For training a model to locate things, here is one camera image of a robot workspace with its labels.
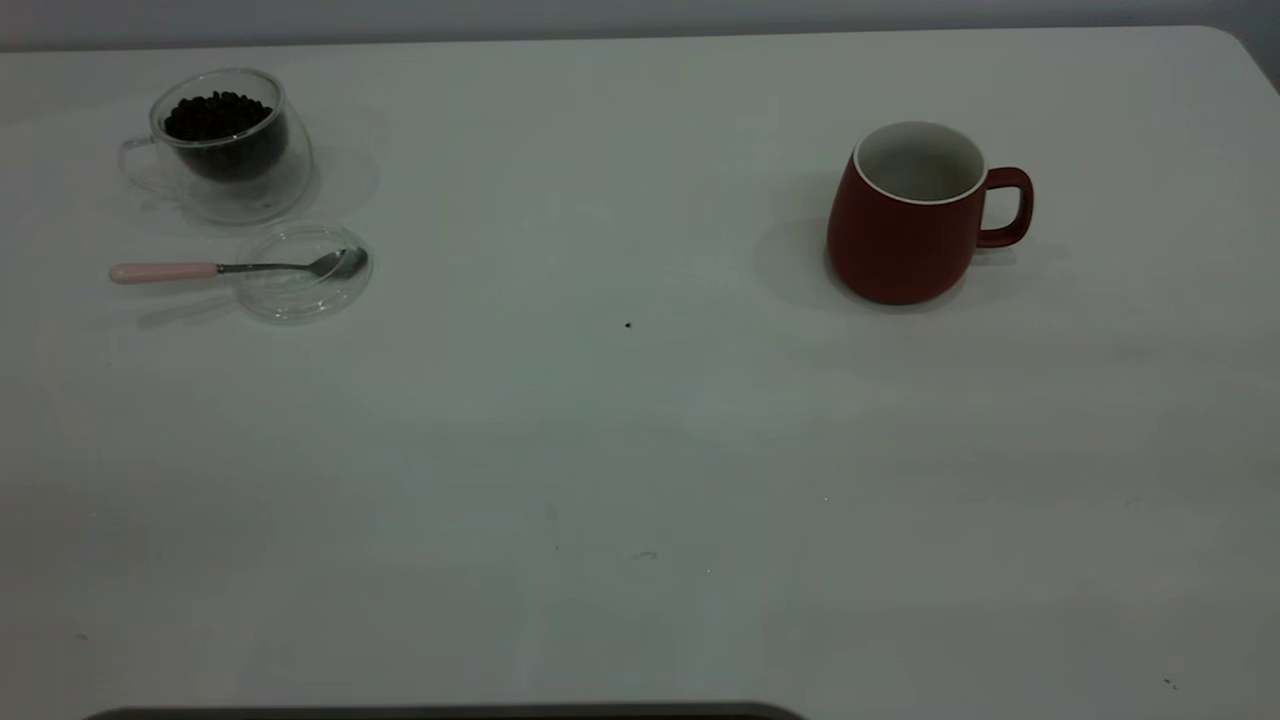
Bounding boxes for red ceramic mug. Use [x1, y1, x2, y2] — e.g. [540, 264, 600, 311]
[826, 121, 1035, 306]

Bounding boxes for pink-handled metal spoon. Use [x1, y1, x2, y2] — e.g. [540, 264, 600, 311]
[110, 247, 369, 286]

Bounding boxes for clear glass lid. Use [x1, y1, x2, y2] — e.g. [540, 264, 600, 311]
[235, 222, 374, 323]

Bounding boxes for dark coffee beans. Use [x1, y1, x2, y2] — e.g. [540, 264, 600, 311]
[163, 90, 289, 183]

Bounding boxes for clear double-wall glass cup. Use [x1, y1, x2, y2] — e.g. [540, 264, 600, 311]
[118, 68, 313, 226]

